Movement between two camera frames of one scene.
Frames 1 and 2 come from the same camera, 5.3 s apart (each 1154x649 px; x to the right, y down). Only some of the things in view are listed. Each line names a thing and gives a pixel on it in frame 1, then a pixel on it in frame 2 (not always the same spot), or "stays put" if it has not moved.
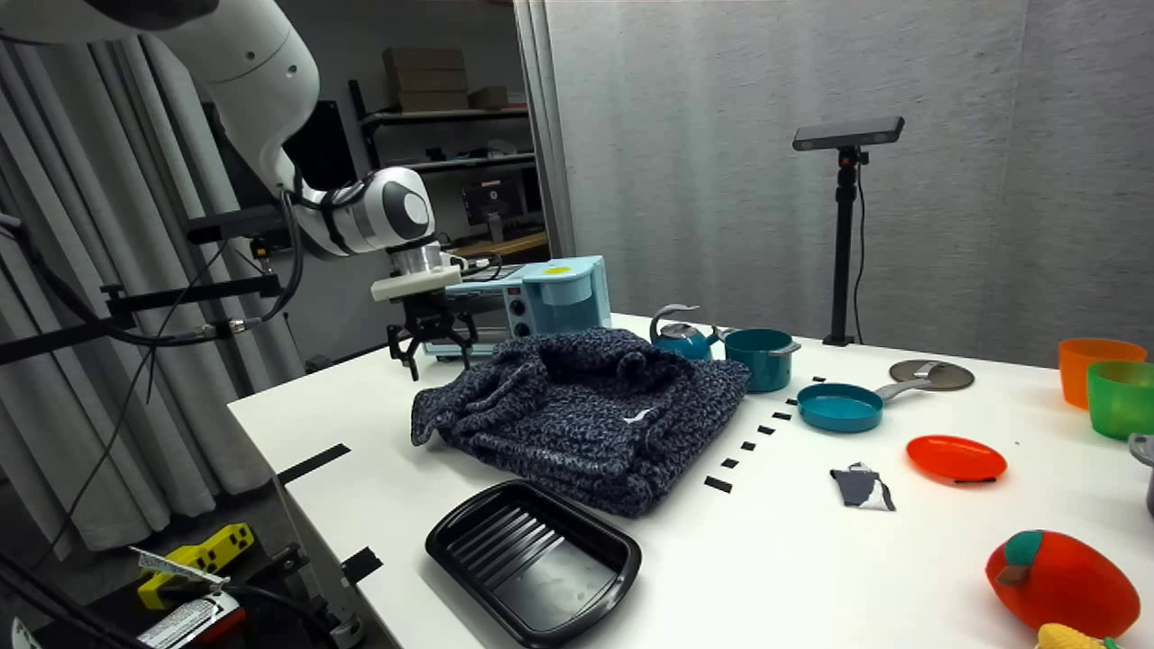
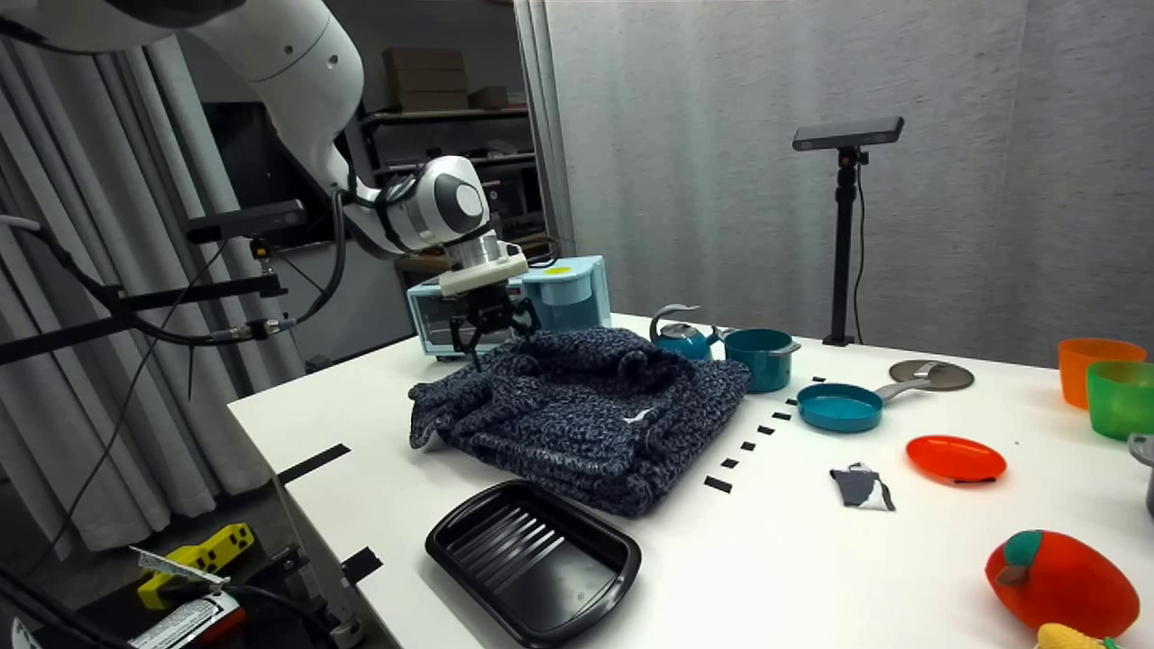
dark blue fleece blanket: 581,413 stays put
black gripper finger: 401,344 -> 461,336
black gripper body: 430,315 -> 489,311
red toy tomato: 1053,578 stays put
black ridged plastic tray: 532,563 stays put
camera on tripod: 848,139 stays put
